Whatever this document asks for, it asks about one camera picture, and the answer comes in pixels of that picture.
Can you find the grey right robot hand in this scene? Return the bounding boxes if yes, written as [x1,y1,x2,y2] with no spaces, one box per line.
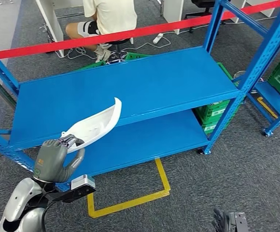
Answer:
[212,208,232,232]

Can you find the white curved plastic part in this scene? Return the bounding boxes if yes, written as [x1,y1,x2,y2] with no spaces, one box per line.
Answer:
[60,97,122,154]

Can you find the blue metal shelf rack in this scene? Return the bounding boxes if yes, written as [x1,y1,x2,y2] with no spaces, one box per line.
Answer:
[247,42,280,138]
[0,0,280,193]

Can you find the chrome round base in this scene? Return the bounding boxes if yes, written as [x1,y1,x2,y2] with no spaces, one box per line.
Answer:
[232,70,263,95]

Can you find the white power strip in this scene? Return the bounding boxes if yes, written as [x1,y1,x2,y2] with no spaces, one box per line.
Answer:
[152,33,164,45]

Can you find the white desk panel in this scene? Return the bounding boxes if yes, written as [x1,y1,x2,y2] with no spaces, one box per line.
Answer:
[35,0,66,58]
[162,0,184,35]
[245,4,275,18]

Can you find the black office chair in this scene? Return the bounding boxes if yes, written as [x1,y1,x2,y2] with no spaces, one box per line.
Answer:
[184,0,226,34]

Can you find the red barrier belt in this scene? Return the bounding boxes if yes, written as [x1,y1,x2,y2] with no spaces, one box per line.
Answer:
[0,0,280,60]

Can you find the black round stool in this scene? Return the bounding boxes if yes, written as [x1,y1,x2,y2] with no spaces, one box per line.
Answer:
[107,38,131,61]

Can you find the person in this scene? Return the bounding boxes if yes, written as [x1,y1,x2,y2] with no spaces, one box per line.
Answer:
[65,0,138,64]

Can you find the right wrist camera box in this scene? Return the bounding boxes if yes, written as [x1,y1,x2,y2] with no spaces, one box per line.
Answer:
[229,211,249,232]

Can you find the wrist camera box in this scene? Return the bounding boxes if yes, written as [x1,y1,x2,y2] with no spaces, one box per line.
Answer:
[47,174,97,204]
[229,211,249,232]

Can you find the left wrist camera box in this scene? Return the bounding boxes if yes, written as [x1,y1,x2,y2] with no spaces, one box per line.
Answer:
[47,174,97,204]

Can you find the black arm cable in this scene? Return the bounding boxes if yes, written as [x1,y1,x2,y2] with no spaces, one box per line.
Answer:
[42,197,61,232]

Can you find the white cable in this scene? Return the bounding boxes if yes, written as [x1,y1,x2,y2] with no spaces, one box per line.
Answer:
[39,24,97,60]

